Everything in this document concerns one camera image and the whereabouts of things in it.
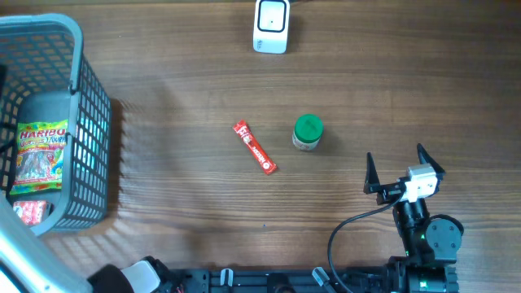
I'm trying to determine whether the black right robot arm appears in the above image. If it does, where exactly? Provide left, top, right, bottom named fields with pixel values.
left=364, top=144, right=464, bottom=293

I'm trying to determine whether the Haribo gummy candy bag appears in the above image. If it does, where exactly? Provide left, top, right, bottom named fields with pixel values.
left=11, top=120, right=68, bottom=195

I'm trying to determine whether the red tissue pack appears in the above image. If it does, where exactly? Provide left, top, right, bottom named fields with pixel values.
left=13, top=200, right=51, bottom=225

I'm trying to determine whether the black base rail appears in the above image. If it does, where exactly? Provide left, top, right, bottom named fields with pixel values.
left=162, top=268, right=459, bottom=293

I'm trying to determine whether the red Nescafe stick sachet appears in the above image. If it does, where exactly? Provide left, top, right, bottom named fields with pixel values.
left=233, top=120, right=277, bottom=175

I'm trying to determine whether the white barcode scanner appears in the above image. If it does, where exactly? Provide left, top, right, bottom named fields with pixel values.
left=252, top=0, right=291, bottom=55

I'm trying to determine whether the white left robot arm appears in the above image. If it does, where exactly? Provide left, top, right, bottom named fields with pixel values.
left=1, top=198, right=160, bottom=292

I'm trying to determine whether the grey plastic mesh basket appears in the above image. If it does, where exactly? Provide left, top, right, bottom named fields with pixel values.
left=1, top=14, right=112, bottom=236

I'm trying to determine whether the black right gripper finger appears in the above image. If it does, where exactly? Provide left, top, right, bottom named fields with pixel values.
left=417, top=143, right=446, bottom=179
left=363, top=152, right=382, bottom=194

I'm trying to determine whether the green lid jar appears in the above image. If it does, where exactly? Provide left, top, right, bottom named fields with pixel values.
left=292, top=114, right=324, bottom=151

